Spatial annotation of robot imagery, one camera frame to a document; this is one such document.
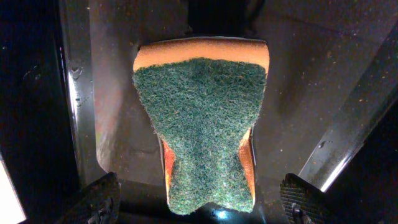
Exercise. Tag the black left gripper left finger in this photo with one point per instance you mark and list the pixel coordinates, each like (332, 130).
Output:
(97, 203)

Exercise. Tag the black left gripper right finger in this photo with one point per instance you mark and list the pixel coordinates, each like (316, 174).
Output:
(304, 203)

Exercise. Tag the yellow green sponge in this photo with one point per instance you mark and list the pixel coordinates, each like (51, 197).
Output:
(203, 97)

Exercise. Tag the black rectangular tray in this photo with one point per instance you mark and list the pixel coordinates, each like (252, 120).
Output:
(329, 113)

